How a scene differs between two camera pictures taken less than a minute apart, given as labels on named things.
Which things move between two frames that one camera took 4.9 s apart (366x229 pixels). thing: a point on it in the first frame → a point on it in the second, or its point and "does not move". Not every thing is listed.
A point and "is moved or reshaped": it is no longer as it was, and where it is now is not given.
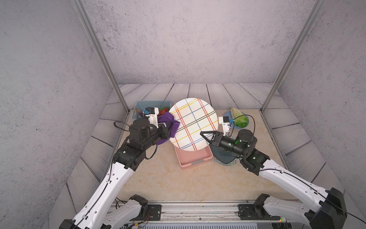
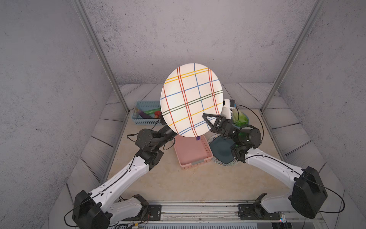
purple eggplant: x=140 y=112 does not move
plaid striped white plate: x=195 y=115 is moved or reshaped
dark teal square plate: x=225 y=156 does not move
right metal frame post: x=313 y=14 does not move
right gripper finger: x=211 y=132 → x=215 y=127
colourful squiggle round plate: x=220 y=162 does not move
